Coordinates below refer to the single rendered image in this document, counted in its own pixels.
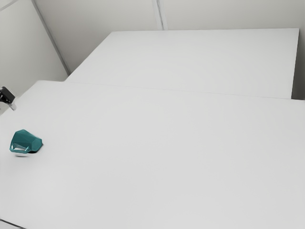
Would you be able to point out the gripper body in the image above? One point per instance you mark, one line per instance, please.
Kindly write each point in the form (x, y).
(5, 94)

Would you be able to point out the teal faceted mug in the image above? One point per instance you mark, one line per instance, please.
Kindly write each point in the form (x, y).
(25, 141)

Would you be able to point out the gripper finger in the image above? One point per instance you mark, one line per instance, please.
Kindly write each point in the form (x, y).
(13, 106)

